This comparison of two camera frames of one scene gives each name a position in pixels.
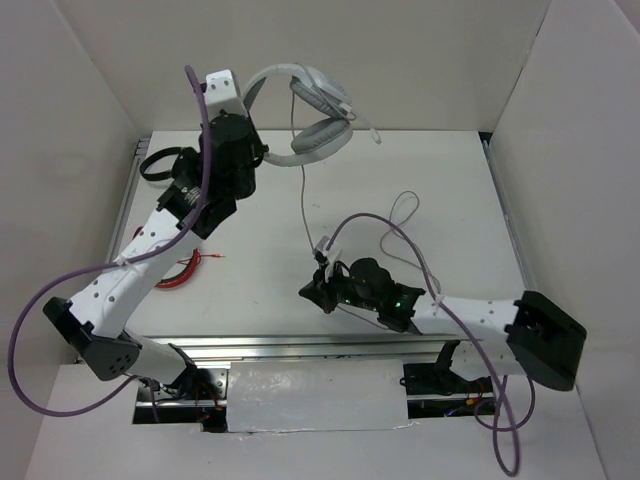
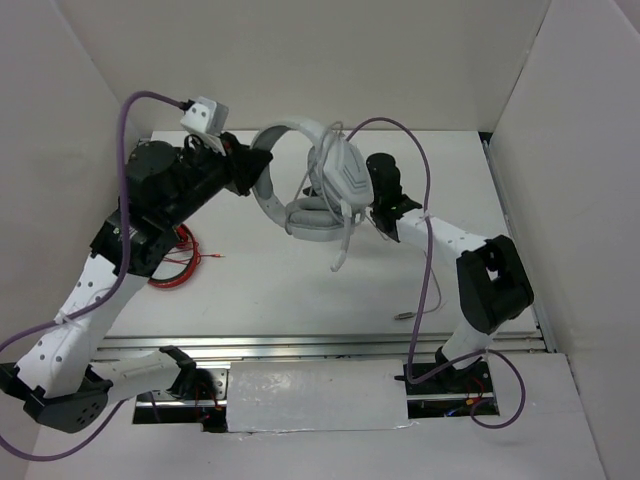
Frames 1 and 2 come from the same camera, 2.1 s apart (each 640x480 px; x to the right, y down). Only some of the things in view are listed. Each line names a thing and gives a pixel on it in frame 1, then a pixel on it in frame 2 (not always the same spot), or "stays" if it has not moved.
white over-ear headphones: [322, 110] to [342, 187]
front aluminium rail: [226, 351] stays
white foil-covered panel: [305, 395] stays
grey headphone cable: [417, 212] to [339, 126]
